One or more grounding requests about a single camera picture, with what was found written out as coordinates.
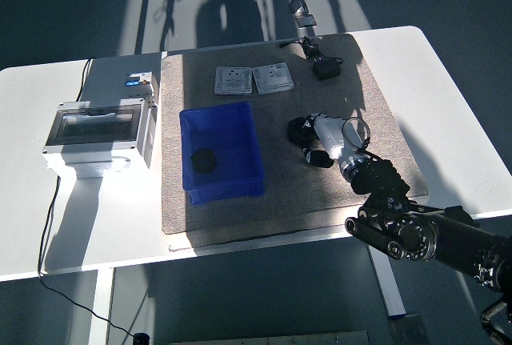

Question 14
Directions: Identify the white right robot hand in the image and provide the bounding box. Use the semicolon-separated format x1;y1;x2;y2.
298;111;368;170

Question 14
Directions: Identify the black hexagonal nut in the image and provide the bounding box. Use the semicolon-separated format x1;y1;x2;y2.
287;116;317;148
190;148;219;175

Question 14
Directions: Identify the blue plastic box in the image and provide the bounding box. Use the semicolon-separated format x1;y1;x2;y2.
178;100;267;206

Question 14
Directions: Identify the black power adapter plug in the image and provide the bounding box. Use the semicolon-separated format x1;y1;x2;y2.
311;55;342;81

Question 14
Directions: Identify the white socket panel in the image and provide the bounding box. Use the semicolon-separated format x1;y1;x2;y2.
251;61;295;95
214;65;253;96

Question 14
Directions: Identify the shiny metal floor fixture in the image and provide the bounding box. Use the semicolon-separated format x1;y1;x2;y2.
287;0;319;29

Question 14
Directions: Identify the grey-brown mat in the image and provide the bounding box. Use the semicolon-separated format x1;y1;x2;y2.
159;31;428;251

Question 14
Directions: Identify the white table leg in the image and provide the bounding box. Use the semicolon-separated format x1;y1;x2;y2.
366;240;407;318
88;267;115;345

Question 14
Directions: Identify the small breaker with blue label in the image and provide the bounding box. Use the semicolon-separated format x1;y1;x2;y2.
122;70;160;108

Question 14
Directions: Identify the grey table foot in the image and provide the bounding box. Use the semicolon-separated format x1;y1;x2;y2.
386;312;427;345

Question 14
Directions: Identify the black adapter cord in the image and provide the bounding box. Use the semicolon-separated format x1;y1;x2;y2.
275;36;345;66

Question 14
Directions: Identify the white enclosure with clear lid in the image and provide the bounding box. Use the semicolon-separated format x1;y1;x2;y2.
42;96;158;180

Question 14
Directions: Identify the thin black power cable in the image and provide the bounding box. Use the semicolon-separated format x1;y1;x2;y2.
37;58;139;337

